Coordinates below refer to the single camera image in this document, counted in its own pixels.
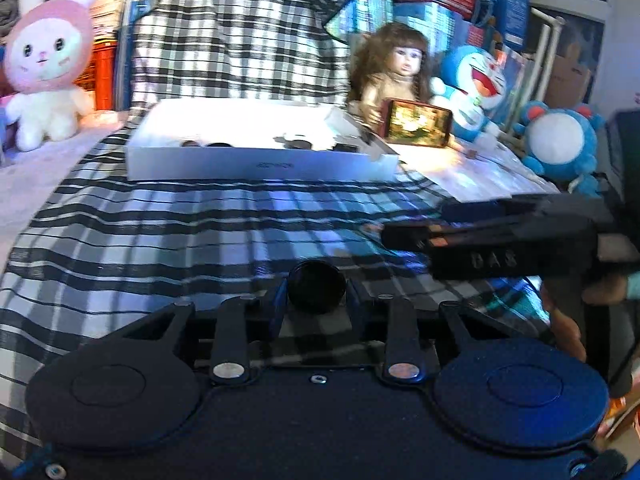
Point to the stack of white books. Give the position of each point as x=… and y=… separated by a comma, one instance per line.
x=107, y=5

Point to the brown cardboard sheet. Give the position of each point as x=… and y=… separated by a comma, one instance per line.
x=570, y=75

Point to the white plastic pipe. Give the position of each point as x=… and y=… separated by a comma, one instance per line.
x=545, y=55

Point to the brown haired doll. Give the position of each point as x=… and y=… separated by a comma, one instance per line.
x=400, y=55

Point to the row of teal books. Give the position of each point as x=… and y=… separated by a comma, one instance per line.
x=375, y=12

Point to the person's right hand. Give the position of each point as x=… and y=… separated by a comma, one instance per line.
x=605, y=292

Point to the small black cap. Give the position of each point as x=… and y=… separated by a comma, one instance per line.
x=345, y=148

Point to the white cardboard box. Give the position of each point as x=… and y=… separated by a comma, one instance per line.
x=225, y=165

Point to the blue cat plush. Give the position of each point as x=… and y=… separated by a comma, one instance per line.
x=472, y=72

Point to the grey cloth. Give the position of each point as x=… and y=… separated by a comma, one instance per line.
x=6, y=12

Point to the blue cardboard box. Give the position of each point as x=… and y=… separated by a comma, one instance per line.
x=512, y=10

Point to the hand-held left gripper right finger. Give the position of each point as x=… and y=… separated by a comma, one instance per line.
x=356, y=305

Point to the red smartphone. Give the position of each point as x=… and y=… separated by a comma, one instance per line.
x=417, y=122

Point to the black white plaid cloth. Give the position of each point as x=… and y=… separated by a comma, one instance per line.
x=200, y=220

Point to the black binder clip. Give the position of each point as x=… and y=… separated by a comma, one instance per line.
x=371, y=141

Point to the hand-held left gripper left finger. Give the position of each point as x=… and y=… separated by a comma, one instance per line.
x=277, y=305

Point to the pink white rabbit plush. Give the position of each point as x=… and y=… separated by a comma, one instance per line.
x=47, y=60

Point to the red plastic crate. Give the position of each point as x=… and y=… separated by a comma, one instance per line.
x=102, y=77

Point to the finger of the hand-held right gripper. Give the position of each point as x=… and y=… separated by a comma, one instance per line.
x=425, y=237
x=480, y=210

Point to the row of blue books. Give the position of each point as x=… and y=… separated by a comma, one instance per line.
x=127, y=35

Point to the blue round plush toy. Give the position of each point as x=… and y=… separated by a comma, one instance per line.
x=555, y=140

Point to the black round cap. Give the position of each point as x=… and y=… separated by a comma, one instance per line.
x=317, y=287
x=298, y=142

